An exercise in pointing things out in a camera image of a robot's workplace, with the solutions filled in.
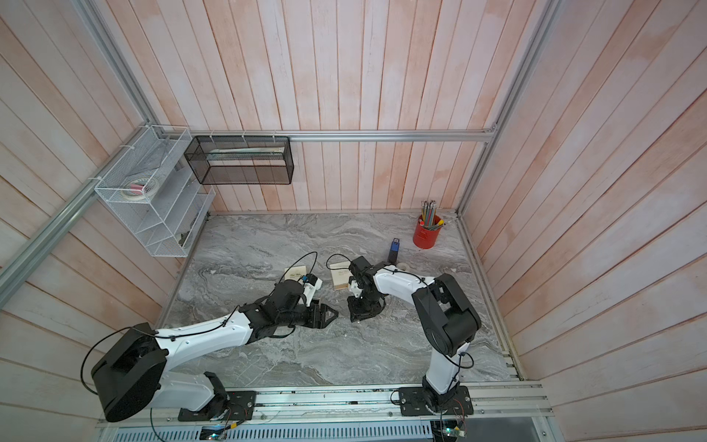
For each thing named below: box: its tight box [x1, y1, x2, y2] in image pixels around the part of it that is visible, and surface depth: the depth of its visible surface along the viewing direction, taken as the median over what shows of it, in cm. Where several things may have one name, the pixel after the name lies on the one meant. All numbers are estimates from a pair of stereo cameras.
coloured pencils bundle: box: [418, 199, 447, 232], surface depth 103 cm
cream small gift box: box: [329, 261, 353, 291], surface depth 97 cm
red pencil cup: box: [412, 214, 443, 250], surface depth 104 cm
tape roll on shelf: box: [121, 179, 160, 200], surface depth 74 cm
